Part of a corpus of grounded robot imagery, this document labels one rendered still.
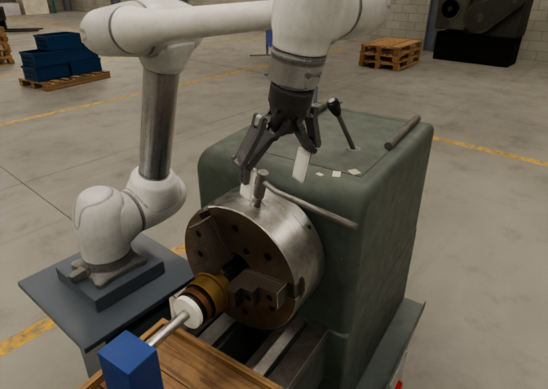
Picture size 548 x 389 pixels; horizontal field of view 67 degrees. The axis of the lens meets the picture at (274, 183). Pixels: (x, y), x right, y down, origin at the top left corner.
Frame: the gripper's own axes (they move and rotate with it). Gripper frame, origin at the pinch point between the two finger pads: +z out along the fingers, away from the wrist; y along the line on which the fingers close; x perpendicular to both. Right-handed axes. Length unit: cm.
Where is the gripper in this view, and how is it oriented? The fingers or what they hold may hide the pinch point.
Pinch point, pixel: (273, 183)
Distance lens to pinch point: 79.9
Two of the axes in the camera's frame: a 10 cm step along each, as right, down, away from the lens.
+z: -1.6, 8.3, 5.4
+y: 7.5, -2.5, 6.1
